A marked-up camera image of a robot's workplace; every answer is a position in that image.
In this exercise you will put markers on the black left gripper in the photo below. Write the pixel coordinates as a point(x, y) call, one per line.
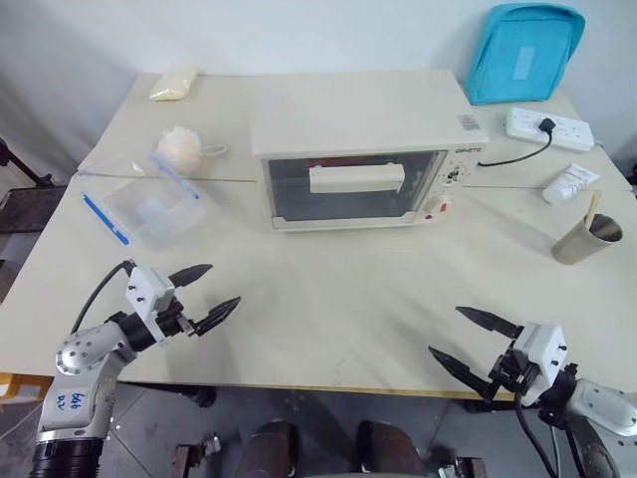
point(172, 321)

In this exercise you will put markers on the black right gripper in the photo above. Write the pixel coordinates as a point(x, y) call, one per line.
point(512, 373)

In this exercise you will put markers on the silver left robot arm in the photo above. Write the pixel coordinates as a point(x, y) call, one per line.
point(82, 368)

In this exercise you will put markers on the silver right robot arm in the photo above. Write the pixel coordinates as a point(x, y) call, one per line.
point(597, 413)

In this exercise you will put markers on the clear plastic container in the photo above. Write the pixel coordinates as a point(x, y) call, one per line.
point(159, 219)

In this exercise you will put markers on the red white oven knob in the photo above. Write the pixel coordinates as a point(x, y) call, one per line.
point(438, 206)

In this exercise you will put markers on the glass oven door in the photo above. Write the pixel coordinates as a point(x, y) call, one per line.
point(348, 204)

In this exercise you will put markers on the cream toaster oven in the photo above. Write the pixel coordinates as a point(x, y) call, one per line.
point(358, 109)

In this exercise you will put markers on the dark rounded shape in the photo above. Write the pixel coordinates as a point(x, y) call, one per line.
point(388, 450)
point(271, 450)

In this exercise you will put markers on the steel cup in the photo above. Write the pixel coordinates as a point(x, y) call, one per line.
point(582, 246)

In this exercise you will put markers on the white mesh bath sponge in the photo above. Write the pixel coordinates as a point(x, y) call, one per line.
point(176, 149)

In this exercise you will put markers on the wooden stick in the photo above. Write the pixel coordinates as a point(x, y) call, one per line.
point(593, 206)

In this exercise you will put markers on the white cream tube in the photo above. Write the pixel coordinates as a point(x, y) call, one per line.
point(570, 181)

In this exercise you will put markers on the black metal rack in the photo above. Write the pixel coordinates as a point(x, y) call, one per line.
point(25, 204)

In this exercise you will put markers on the yellow box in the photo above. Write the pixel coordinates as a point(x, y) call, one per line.
point(20, 391)

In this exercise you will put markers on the pale yellow sponge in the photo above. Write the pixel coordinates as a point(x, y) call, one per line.
point(171, 85)

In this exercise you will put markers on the white power strip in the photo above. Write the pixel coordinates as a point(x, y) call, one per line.
point(572, 132)

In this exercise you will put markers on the blue fabric bag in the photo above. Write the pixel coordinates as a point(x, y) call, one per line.
point(522, 55)

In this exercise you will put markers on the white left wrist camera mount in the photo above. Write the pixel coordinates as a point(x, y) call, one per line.
point(147, 294)

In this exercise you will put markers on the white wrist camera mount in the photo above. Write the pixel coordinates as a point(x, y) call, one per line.
point(545, 356)
point(147, 294)

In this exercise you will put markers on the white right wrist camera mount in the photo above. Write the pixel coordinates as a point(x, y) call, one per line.
point(545, 356)

